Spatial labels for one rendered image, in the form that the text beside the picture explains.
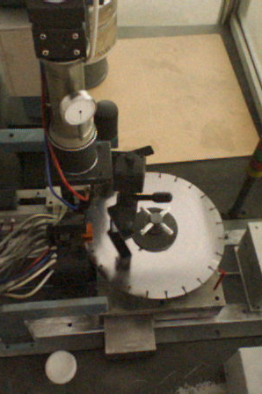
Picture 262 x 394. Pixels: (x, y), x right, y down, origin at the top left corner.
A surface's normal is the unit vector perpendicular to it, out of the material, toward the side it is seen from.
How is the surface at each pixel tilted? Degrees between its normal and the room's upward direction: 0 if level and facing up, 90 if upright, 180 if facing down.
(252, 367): 0
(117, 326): 0
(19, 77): 90
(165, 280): 0
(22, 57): 90
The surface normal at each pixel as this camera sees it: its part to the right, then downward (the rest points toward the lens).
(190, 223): 0.05, -0.54
